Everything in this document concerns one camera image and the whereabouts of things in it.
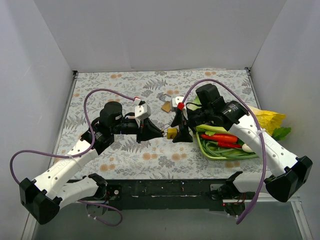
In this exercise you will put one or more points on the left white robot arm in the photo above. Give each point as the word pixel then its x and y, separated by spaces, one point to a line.
pixel 49 192

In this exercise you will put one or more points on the green vegetable tray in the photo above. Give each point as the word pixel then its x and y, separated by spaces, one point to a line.
pixel 216 143

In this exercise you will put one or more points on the yellow napa cabbage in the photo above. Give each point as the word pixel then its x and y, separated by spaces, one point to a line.
pixel 268 120

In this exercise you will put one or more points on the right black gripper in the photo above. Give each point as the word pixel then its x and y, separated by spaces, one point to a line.
pixel 186 122

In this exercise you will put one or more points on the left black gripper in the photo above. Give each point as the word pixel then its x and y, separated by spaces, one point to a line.
pixel 141 129

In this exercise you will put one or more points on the green long beans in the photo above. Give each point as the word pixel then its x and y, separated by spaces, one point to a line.
pixel 212 151

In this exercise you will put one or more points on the green napa cabbage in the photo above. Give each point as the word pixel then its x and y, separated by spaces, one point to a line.
pixel 193 105

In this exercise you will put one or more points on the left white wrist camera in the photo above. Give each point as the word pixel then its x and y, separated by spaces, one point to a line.
pixel 142 110

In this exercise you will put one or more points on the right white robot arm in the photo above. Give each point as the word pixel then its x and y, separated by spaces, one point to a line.
pixel 287 172

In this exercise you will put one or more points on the large brass padlock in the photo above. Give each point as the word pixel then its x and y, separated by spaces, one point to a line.
pixel 166 99

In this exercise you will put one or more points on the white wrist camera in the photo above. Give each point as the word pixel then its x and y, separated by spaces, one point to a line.
pixel 142 110
pixel 174 105

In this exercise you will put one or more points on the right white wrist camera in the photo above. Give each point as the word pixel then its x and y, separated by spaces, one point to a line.
pixel 174 105

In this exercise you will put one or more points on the celery stalk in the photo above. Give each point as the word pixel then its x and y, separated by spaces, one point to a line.
pixel 212 129

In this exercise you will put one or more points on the floral table mat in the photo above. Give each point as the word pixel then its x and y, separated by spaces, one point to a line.
pixel 158 158

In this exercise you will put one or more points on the yellow padlock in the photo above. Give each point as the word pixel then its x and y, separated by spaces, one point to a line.
pixel 171 133

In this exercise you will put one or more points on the black base frame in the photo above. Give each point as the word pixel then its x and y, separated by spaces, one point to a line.
pixel 175 194

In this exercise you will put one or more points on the white radish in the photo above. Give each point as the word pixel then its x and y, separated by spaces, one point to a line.
pixel 247 147

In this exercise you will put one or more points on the red chili pepper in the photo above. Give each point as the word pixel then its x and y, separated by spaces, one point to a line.
pixel 223 140

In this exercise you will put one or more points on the small brass padlock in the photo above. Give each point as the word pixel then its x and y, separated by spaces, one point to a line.
pixel 165 127

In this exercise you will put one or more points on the aluminium frame rail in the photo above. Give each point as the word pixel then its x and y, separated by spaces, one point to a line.
pixel 177 218

